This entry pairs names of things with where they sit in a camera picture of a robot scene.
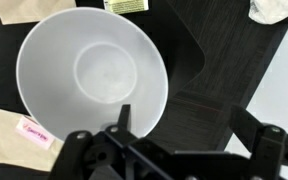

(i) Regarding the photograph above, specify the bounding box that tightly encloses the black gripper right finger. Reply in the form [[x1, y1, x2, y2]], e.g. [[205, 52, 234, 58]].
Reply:
[[229, 104, 288, 180]]

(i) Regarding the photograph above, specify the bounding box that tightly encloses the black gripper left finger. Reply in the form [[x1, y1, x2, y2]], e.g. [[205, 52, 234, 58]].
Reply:
[[47, 104, 172, 180]]

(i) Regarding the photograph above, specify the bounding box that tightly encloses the white plastic bowl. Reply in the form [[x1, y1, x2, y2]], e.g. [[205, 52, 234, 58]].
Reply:
[[15, 7, 169, 143]]

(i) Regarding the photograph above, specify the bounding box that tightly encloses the pink sweetener packet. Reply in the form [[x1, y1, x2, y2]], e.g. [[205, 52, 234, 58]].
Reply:
[[15, 115, 56, 150]]

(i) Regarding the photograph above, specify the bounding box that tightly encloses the tan paper packet pink label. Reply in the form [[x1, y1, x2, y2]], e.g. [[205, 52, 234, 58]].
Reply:
[[0, 106, 65, 173]]

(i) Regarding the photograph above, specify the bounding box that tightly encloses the cream crumpled cloth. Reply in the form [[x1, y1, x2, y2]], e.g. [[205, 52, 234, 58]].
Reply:
[[248, 0, 288, 25]]

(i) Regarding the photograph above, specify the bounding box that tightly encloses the yellow-green printed packet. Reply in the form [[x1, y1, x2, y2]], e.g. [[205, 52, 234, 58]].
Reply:
[[103, 0, 150, 16]]

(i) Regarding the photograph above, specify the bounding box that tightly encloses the large brown paper napkin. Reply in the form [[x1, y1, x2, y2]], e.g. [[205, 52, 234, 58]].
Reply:
[[0, 0, 77, 26]]

